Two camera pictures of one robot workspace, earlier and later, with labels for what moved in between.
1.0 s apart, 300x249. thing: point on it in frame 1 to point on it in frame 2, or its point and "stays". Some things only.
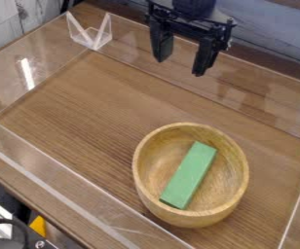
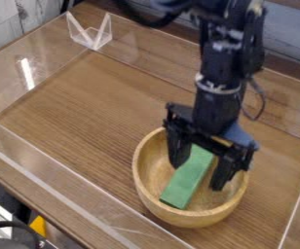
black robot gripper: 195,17 to 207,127
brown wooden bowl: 159,157 stays
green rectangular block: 188,176 stays
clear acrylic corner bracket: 90,37 stays
